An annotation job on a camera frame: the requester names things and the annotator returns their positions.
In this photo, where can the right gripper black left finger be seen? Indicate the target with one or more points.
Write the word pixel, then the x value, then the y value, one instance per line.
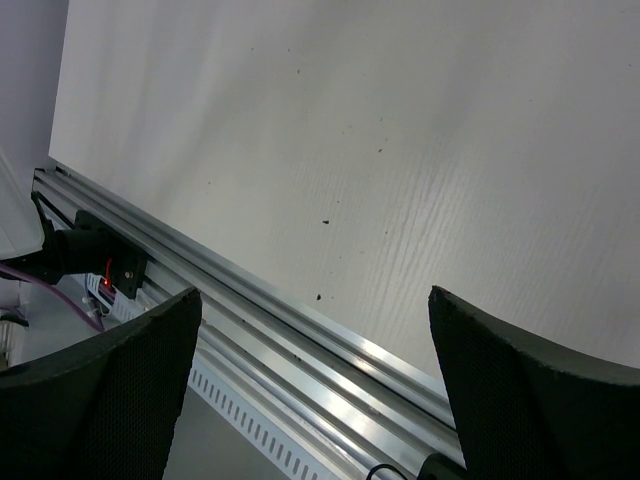
pixel 106 407

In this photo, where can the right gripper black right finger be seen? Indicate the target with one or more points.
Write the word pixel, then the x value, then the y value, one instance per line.
pixel 525 407

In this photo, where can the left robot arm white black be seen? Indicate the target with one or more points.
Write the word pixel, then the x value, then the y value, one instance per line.
pixel 31 247

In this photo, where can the white slotted cable duct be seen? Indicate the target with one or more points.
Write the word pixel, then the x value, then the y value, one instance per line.
pixel 228 405

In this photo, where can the aluminium mounting rail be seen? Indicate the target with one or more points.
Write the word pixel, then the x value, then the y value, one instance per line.
pixel 356 409

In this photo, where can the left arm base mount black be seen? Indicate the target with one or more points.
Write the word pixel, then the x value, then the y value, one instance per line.
pixel 84 245

